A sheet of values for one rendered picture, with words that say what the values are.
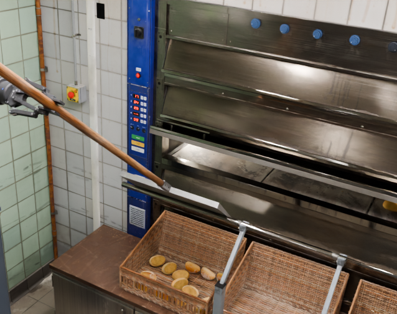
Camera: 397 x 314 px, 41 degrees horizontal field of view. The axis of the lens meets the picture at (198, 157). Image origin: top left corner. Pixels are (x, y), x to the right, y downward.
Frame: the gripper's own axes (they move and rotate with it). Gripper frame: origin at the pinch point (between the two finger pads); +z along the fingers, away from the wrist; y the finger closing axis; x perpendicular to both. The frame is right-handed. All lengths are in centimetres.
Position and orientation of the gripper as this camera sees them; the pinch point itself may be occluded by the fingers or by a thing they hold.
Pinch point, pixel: (51, 105)
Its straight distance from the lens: 174.7
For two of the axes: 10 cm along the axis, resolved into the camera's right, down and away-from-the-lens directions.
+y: -3.6, 9.1, -1.9
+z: 8.8, 2.6, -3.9
